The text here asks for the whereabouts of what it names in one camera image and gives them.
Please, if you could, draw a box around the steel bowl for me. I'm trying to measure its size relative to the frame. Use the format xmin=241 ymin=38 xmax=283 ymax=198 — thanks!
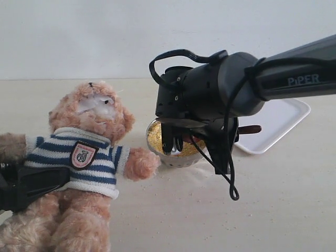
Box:
xmin=146 ymin=120 xmax=203 ymax=168

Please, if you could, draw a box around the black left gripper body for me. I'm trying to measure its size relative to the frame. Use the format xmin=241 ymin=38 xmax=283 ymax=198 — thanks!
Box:
xmin=1 ymin=163 xmax=25 ymax=213

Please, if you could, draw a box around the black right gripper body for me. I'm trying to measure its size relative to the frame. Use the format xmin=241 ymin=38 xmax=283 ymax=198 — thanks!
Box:
xmin=155 ymin=67 xmax=239 ymax=144

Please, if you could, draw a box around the plush bear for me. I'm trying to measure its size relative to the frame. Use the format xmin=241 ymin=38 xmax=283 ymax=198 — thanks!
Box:
xmin=1 ymin=81 xmax=161 ymax=251

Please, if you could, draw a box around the black camera cable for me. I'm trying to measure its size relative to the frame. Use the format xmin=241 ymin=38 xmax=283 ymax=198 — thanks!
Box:
xmin=149 ymin=49 xmax=336 ymax=202

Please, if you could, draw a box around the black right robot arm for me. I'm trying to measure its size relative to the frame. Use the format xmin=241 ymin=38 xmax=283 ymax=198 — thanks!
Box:
xmin=149 ymin=36 xmax=335 ymax=175

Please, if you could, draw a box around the dark red wooden spoon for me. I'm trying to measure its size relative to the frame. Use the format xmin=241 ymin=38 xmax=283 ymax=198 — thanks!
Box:
xmin=182 ymin=124 xmax=262 ymax=144

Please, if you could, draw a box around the white plastic tray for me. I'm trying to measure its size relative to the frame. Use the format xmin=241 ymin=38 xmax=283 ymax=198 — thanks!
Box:
xmin=235 ymin=99 xmax=311 ymax=154

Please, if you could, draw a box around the yellow millet grain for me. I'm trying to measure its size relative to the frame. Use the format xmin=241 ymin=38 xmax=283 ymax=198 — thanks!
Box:
xmin=147 ymin=121 xmax=198 ymax=156

